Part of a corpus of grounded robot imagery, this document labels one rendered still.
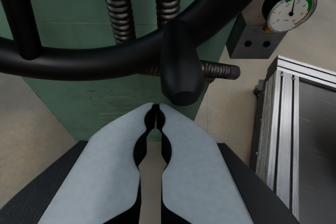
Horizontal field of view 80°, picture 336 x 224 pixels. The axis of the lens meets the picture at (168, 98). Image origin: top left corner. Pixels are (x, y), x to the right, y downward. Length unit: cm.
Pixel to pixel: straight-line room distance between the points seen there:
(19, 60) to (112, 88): 35
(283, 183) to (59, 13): 68
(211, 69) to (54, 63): 21
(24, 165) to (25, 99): 31
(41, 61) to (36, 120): 85
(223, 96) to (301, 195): 53
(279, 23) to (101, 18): 28
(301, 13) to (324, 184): 57
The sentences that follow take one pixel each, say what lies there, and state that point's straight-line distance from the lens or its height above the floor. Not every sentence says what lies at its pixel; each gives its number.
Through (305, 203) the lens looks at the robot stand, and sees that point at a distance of 75.
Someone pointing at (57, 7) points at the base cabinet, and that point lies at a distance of 39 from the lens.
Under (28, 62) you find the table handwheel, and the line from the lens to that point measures 19.
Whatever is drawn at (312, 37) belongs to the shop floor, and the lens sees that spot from 166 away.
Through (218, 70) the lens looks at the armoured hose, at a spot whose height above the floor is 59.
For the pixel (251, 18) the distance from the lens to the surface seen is 38.
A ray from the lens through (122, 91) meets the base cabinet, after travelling 52.
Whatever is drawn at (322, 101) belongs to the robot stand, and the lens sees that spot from 97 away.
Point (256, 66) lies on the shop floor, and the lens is 125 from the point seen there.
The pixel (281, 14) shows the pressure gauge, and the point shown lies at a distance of 34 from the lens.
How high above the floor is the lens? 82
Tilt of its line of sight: 57 degrees down
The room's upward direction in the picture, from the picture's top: 8 degrees clockwise
